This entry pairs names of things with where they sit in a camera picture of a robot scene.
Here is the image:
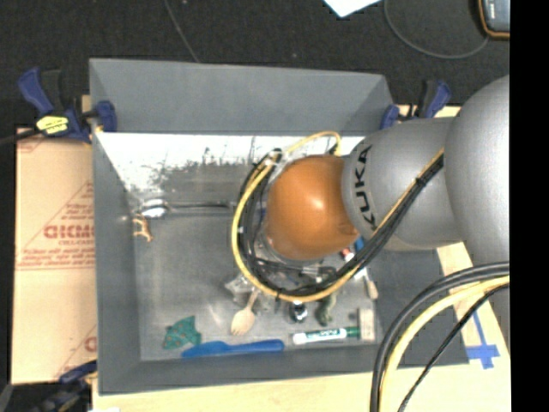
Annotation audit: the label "brown cardboard board red print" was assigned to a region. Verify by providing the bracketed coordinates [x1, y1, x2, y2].
[10, 131, 99, 385]

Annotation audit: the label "teal spotted fish toy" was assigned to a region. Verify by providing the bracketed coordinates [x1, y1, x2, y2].
[161, 315, 203, 351]

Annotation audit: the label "grey metal bin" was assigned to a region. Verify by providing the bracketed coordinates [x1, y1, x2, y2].
[88, 58, 469, 395]

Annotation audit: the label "pale wooden spoon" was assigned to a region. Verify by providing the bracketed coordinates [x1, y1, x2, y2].
[230, 288, 261, 336]

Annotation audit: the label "pale flat small box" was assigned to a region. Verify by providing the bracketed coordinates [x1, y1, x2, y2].
[357, 307, 377, 342]

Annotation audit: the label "tan toy animal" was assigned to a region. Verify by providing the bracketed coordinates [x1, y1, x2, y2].
[131, 214, 154, 244]

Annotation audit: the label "clear plastic crumpled object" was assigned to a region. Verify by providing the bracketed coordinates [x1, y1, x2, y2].
[224, 271, 255, 307]

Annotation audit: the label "black and silver small object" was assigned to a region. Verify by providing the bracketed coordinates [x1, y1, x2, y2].
[287, 300, 309, 324]

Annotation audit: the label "dark green toy animal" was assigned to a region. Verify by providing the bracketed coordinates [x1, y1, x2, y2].
[314, 293, 339, 327]

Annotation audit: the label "red white blue small object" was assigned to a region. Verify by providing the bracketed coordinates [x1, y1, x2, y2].
[341, 238, 365, 262]

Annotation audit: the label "blue plastic brush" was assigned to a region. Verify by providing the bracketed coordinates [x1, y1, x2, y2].
[181, 338, 286, 359]

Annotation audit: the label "white and green marker pen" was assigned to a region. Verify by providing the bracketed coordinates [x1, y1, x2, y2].
[292, 325, 361, 346]

